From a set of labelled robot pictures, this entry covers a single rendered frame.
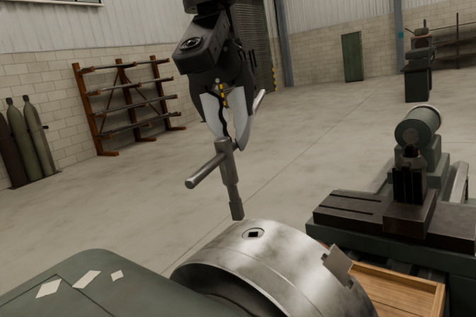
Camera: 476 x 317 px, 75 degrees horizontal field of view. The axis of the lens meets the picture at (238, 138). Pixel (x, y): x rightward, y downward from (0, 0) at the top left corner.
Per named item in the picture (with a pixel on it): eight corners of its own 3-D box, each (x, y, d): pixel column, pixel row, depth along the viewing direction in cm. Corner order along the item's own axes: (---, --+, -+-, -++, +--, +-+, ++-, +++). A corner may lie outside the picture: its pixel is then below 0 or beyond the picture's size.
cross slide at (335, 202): (474, 256, 77) (474, 240, 76) (313, 223, 104) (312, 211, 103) (478, 221, 90) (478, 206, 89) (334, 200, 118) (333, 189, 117)
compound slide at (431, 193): (424, 239, 79) (423, 221, 78) (382, 231, 86) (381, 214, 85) (436, 204, 95) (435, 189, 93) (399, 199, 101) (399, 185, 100)
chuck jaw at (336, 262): (297, 323, 47) (346, 293, 40) (274, 296, 49) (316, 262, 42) (327, 279, 55) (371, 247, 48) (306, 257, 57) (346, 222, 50)
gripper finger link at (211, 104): (243, 142, 49) (234, 84, 47) (230, 153, 44) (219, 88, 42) (224, 143, 51) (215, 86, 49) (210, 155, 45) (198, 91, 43)
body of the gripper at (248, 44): (261, 78, 48) (246, -5, 45) (244, 84, 40) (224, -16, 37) (216, 87, 50) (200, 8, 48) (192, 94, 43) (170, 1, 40)
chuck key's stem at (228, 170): (244, 222, 42) (226, 139, 39) (228, 222, 42) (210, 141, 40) (248, 214, 44) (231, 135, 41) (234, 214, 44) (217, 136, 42)
